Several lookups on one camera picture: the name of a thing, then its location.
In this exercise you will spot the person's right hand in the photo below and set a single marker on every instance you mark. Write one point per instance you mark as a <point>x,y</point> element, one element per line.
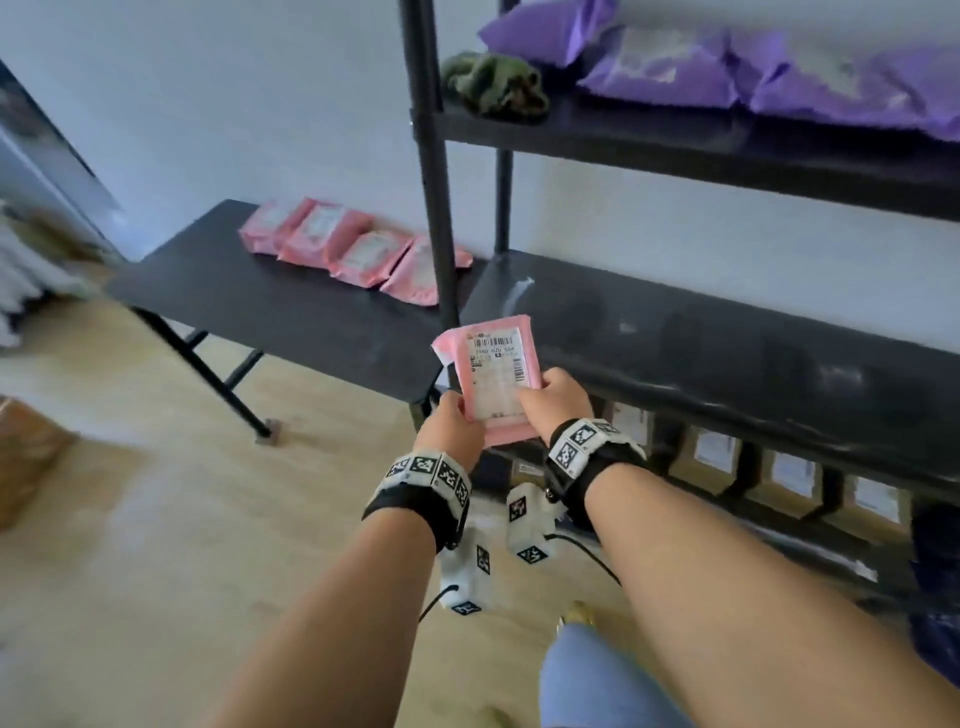
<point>559,409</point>

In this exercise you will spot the person's left hand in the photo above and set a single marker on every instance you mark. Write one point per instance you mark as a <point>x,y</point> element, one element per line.
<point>450,431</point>

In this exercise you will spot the dark metal shelf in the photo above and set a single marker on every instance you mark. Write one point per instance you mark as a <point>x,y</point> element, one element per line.
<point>675,337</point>

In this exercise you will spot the group of brown cardboard boxes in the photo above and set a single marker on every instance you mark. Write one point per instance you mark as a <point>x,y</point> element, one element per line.
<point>787,480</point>

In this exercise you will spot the green and pink cleaning cloth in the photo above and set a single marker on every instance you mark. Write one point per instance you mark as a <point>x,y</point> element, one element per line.
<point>495,86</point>

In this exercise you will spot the purple plastic package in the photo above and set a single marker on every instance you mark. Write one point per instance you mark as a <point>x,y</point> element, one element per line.
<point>817,90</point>
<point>660,71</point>
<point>930,90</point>
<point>547,30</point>

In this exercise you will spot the person's right forearm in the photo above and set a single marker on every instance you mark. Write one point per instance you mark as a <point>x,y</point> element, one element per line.
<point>750,600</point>

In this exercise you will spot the person's left forearm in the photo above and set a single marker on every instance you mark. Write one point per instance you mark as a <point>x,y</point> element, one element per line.
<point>322,637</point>

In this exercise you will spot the person's yellow-green shoe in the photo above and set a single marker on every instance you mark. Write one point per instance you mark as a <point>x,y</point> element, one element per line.
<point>577,615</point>

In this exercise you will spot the person's blue jeans leg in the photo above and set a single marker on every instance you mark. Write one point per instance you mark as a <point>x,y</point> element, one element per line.
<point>600,682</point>

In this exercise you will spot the brown cardboard piece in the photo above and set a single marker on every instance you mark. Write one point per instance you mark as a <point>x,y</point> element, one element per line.
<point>26,457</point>

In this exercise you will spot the black marker wristband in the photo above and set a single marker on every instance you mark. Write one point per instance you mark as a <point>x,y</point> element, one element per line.
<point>592,457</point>
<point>416,491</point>

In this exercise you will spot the white marker cube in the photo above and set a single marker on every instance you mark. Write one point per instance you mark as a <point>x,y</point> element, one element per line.
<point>529,525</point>

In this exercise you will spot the black low table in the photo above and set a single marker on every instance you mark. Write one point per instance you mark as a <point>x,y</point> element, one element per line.
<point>262,300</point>

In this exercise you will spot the dark framed glass door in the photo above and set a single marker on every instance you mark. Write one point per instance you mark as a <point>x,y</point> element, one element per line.
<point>52,172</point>

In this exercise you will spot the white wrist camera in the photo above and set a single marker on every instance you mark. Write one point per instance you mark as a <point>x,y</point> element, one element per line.
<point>469,570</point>

